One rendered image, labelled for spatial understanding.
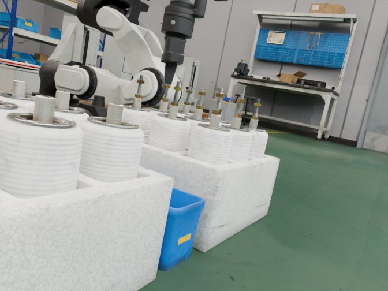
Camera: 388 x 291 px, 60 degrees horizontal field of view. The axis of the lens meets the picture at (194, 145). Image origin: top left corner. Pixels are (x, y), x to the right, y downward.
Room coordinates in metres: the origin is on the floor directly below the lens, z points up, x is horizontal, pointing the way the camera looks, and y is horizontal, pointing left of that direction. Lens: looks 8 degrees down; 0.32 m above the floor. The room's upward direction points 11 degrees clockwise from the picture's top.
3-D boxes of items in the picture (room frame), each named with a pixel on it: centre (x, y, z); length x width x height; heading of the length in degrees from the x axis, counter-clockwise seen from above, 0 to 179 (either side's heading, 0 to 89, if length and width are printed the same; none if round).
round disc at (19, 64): (2.73, 1.50, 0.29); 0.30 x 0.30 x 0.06
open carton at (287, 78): (5.55, -1.33, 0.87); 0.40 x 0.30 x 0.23; 46
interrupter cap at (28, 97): (0.61, 0.33, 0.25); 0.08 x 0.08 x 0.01
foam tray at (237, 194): (0.92, 0.01, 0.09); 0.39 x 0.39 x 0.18; 60
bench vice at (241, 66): (5.53, -0.53, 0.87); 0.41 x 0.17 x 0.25; 150
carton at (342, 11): (5.47, -1.63, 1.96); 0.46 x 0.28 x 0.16; 56
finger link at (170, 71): (0.97, 0.11, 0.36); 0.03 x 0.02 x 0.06; 102
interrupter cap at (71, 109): (0.55, 0.23, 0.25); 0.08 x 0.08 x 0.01
